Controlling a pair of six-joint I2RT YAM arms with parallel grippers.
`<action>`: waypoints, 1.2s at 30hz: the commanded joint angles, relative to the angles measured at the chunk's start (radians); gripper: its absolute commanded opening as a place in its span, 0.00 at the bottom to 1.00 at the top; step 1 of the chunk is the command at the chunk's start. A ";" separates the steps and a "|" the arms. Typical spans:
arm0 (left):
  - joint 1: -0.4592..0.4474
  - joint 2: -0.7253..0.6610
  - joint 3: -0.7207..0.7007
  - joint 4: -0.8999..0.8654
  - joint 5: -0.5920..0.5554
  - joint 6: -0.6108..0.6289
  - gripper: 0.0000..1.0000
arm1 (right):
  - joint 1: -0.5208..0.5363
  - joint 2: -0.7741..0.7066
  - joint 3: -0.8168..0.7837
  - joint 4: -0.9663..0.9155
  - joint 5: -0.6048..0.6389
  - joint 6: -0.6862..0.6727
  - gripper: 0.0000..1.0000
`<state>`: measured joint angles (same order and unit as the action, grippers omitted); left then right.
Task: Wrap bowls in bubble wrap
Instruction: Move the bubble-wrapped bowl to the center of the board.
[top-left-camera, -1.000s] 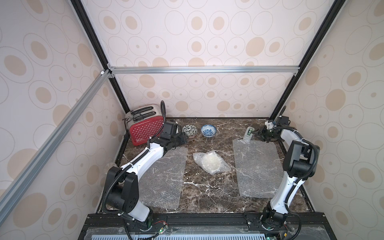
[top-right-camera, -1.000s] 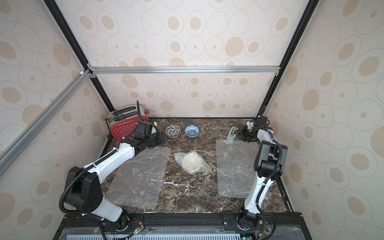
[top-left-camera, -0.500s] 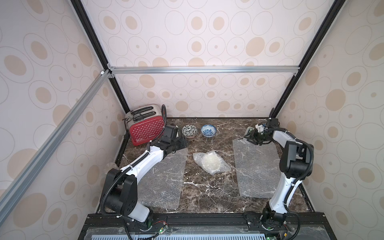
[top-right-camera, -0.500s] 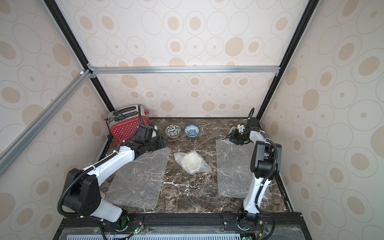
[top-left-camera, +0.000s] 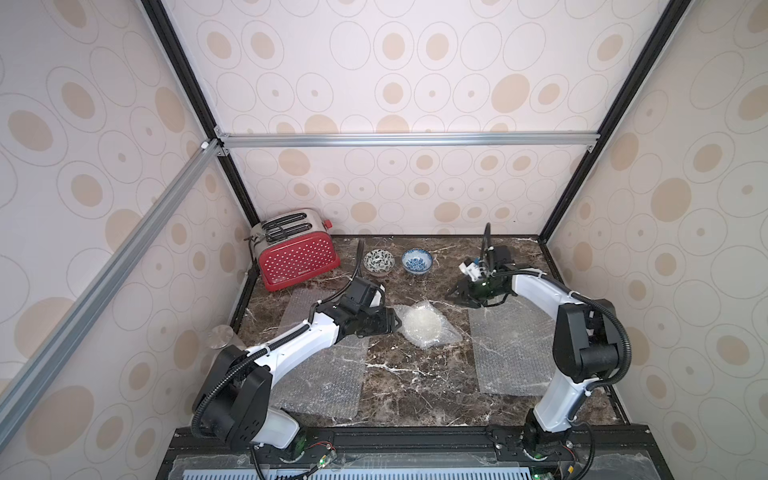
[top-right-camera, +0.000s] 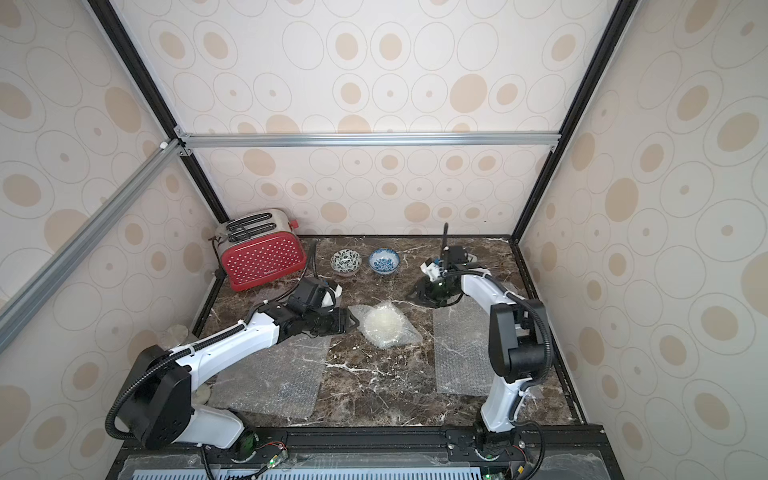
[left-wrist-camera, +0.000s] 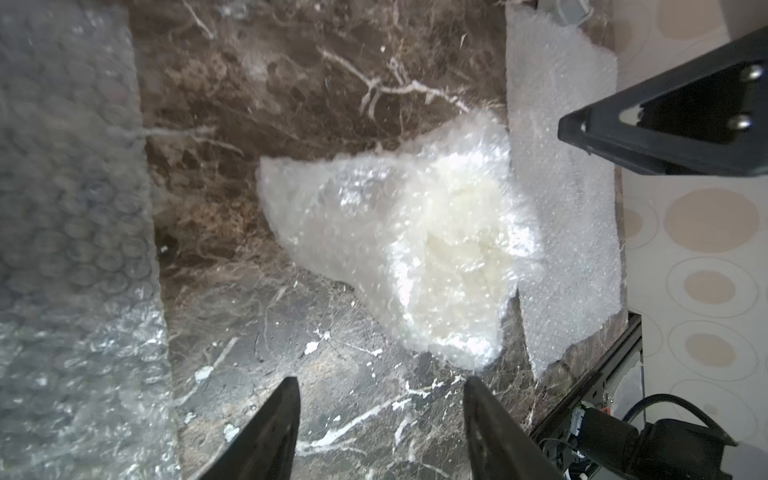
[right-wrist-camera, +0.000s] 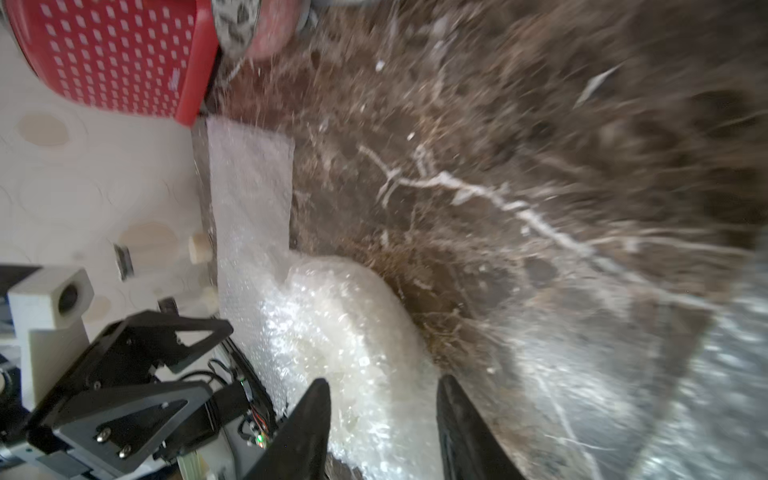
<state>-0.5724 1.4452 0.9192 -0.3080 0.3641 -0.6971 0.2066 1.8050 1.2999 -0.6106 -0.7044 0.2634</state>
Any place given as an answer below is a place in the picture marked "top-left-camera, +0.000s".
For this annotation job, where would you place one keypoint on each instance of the blue white patterned bowl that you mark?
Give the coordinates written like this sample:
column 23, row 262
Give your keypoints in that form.
column 417, row 261

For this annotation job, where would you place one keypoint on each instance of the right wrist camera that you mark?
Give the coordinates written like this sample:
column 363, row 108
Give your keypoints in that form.
column 473, row 269

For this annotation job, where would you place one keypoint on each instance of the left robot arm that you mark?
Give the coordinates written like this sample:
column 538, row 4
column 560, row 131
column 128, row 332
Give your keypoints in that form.
column 233, row 404

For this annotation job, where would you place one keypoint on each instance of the red silver toaster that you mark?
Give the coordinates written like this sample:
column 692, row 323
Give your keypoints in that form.
column 292, row 248

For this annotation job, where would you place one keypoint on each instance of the black right frame post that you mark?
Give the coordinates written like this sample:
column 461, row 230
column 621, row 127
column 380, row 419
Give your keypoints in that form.
column 649, row 55

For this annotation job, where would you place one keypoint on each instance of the bubble wrap sheet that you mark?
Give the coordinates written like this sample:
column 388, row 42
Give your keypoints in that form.
column 512, row 346
column 328, row 384
column 425, row 326

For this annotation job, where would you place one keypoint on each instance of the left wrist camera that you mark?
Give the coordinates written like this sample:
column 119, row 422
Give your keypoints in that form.
column 379, row 298

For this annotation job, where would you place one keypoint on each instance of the black white patterned bowl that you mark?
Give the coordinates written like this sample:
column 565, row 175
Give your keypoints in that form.
column 379, row 262

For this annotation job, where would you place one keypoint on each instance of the black left frame post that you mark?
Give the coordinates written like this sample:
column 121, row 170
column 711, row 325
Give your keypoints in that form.
column 161, row 24

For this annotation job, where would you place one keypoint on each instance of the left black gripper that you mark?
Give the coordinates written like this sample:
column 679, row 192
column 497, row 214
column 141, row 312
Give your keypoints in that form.
column 387, row 321

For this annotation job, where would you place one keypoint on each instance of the left diagonal aluminium rail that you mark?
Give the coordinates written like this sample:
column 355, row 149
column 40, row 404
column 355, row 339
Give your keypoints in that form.
column 43, row 367

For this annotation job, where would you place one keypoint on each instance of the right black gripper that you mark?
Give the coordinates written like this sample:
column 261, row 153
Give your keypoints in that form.
column 469, row 291

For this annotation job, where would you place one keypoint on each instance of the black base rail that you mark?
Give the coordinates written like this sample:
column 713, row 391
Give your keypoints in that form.
column 490, row 452

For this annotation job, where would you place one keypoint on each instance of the horizontal aluminium rail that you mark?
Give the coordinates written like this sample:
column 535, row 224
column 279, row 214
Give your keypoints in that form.
column 421, row 139

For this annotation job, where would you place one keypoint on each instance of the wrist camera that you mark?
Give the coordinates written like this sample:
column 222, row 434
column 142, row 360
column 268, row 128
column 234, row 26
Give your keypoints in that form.
column 379, row 298
column 473, row 269

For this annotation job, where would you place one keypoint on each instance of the black frame post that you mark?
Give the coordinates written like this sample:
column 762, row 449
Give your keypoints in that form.
column 161, row 24
column 649, row 55

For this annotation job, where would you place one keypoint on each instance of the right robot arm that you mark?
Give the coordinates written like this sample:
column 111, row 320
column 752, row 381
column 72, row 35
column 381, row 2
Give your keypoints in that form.
column 591, row 347

